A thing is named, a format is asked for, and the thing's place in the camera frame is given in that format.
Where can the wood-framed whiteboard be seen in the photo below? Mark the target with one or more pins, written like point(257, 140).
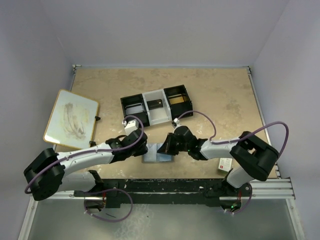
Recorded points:
point(72, 121)

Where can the small white red box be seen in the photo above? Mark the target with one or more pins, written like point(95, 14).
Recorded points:
point(225, 164)

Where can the three-compartment card tray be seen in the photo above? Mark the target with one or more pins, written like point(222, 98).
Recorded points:
point(161, 115)

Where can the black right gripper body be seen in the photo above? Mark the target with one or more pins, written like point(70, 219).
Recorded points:
point(173, 146)

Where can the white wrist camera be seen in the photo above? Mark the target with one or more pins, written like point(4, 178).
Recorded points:
point(130, 126)
point(175, 123)

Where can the grey card holder wallet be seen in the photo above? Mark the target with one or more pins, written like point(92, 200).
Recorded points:
point(152, 155)

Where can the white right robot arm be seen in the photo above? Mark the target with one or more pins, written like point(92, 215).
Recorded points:
point(255, 157)

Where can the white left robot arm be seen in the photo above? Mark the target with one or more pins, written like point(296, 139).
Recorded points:
point(51, 172)

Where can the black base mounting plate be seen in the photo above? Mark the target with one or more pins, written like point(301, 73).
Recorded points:
point(116, 197)

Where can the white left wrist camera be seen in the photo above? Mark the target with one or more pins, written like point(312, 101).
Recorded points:
point(130, 126)

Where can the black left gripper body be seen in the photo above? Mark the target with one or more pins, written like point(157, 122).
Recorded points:
point(139, 151)

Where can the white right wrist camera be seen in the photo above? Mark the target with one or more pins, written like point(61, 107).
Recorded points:
point(175, 123)

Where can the aluminium frame rail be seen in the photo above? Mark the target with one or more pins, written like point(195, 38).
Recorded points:
point(270, 188)

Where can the gold card in tray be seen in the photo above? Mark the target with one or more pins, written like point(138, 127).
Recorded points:
point(177, 99)

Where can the silver card in tray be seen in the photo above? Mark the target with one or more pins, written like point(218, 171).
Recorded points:
point(134, 108)

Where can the black card in tray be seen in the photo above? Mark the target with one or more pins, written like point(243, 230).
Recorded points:
point(155, 104)

